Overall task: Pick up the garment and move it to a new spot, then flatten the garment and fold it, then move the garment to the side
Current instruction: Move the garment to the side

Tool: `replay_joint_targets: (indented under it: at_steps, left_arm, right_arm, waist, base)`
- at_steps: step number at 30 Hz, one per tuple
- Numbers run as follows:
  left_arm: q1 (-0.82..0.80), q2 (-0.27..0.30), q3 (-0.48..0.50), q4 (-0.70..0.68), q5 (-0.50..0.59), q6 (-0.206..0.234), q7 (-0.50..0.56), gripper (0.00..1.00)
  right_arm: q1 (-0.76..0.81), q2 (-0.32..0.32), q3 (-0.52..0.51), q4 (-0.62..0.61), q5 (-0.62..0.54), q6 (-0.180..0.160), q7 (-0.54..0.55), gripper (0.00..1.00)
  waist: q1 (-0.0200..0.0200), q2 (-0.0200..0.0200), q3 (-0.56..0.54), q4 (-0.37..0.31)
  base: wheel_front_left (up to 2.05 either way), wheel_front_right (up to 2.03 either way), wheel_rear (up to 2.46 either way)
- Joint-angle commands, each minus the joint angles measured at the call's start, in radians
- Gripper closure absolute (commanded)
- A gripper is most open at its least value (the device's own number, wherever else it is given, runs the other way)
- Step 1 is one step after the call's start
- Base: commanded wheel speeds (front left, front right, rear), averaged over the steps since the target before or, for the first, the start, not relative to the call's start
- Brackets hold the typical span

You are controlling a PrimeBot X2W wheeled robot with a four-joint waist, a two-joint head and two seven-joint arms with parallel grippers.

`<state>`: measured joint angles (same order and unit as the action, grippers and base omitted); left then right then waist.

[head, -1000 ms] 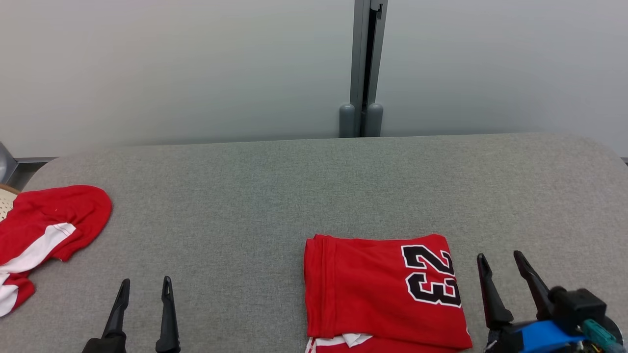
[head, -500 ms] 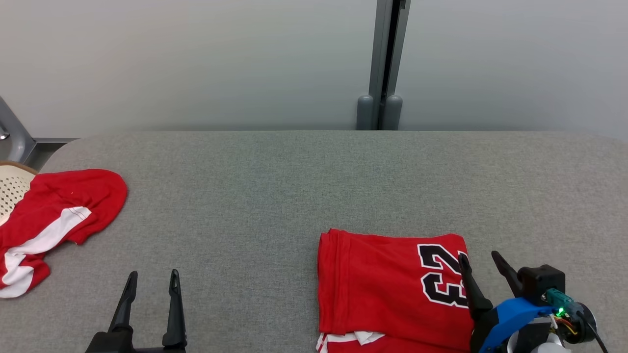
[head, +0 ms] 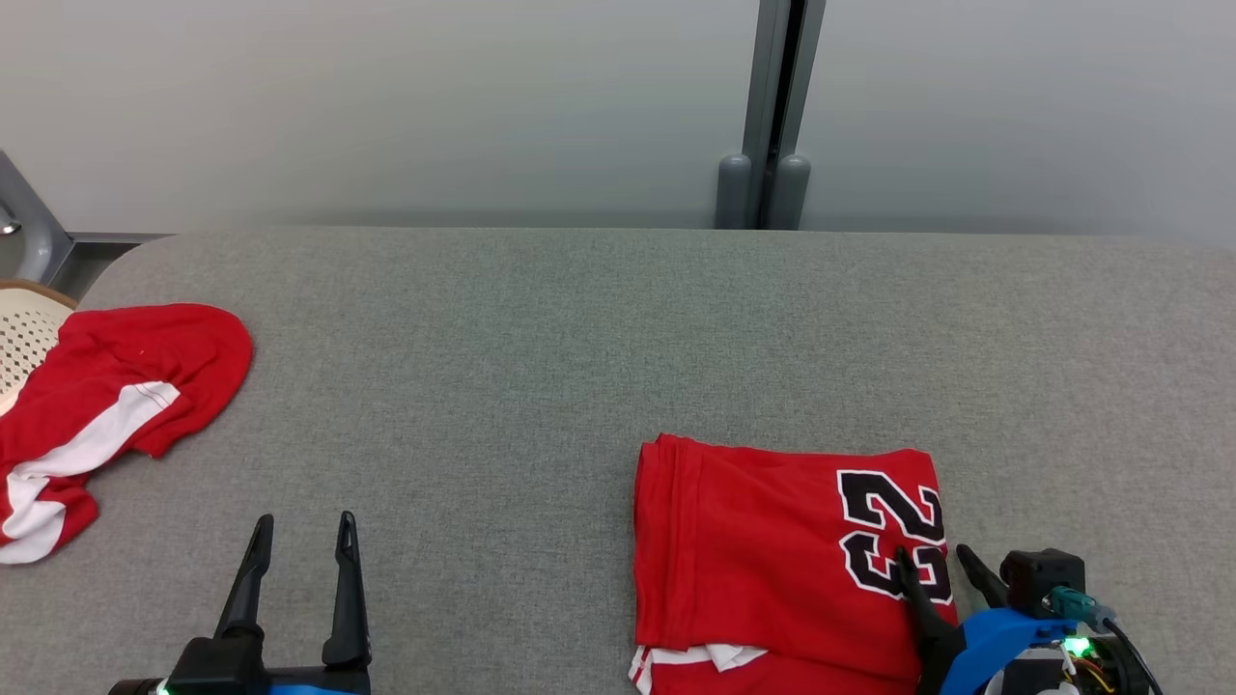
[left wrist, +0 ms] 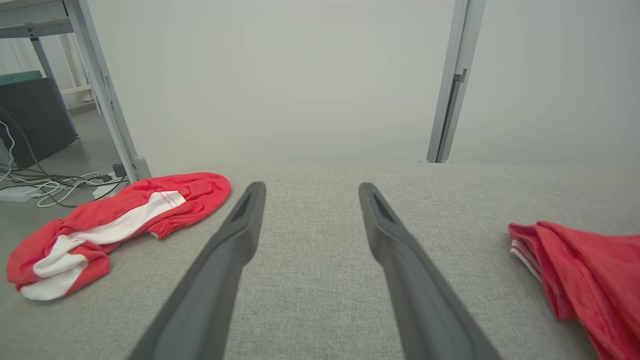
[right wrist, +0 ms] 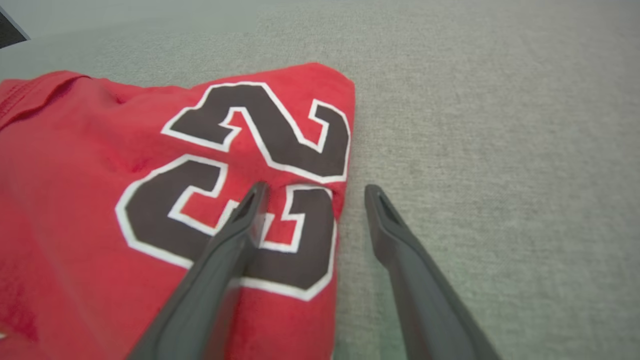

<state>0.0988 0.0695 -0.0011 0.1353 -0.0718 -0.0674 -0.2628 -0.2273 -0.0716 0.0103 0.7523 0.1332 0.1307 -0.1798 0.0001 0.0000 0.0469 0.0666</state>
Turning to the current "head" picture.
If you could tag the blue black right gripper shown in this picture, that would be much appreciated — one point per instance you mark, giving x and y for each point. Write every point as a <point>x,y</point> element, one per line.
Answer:
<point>999,642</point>

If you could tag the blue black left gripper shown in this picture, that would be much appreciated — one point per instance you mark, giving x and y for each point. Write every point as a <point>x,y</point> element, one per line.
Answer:
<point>319,683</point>

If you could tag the red jersey with number print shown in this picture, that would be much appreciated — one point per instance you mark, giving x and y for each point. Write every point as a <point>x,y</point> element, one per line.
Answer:
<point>753,550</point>

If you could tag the red shorts with white stripe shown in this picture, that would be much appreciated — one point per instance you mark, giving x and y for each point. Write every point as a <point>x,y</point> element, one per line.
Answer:
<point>135,357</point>

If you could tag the black round left wrist flange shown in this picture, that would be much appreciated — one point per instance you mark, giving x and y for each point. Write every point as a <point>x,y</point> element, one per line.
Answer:
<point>135,687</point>

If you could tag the cream perforated laundry basket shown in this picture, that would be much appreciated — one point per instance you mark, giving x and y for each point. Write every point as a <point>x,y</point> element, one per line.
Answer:
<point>24,338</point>

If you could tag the grey round partition foot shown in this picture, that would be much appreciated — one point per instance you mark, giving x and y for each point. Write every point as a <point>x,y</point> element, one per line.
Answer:
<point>733,193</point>
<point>790,193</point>

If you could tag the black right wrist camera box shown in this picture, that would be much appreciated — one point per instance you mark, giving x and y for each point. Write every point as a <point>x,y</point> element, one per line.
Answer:
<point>1038,574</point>

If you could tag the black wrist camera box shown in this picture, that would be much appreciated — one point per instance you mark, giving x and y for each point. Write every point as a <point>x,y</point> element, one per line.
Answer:
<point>1038,574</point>
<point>212,671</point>

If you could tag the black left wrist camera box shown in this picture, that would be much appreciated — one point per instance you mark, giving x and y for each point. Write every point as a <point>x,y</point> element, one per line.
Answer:
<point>212,671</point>

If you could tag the grey wall base rail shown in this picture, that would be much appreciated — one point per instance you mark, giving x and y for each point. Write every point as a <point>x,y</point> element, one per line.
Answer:
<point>121,237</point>

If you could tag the grey single partition post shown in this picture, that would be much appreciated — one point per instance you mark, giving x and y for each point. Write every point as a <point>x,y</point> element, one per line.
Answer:
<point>34,232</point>

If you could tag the grey double partition post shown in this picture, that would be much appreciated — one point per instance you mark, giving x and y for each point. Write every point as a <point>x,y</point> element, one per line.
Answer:
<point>780,87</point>

